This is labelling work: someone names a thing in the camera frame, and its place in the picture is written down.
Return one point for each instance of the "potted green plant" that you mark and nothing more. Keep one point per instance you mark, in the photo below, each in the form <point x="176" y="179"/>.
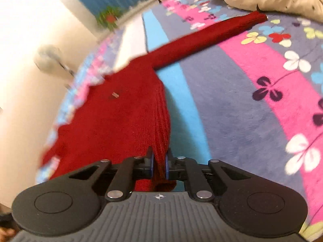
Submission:
<point x="109" y="17"/>

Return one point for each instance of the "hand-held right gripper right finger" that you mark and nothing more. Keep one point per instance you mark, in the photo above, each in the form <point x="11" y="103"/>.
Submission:
<point x="167" y="167"/>

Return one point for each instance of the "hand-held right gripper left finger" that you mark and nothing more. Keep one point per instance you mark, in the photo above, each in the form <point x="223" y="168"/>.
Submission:
<point x="151" y="166"/>

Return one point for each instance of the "white pedestal fan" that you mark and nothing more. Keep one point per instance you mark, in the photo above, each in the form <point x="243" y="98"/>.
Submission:
<point x="46" y="58"/>

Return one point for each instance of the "floral striped bed blanket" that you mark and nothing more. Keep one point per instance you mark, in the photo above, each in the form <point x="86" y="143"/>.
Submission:
<point x="227" y="93"/>

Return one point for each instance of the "dark red knitted sweater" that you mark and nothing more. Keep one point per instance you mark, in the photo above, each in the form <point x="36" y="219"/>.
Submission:
<point x="121" y="121"/>

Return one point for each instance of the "white windowsill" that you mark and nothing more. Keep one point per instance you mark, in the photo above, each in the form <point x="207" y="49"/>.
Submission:
<point x="136" y="8"/>

